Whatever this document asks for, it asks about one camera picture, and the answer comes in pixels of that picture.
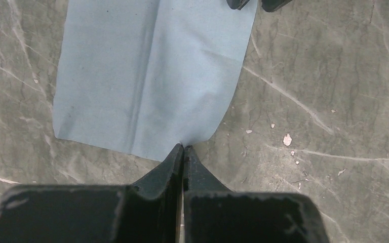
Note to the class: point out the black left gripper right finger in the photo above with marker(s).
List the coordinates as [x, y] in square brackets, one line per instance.
[214, 213]

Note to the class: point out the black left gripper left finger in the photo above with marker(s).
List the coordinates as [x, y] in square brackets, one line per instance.
[147, 210]

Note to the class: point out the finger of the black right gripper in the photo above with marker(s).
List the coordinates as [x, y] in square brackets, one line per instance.
[237, 4]
[273, 5]

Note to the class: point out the light blue cloth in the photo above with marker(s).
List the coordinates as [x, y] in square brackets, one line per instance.
[139, 77]

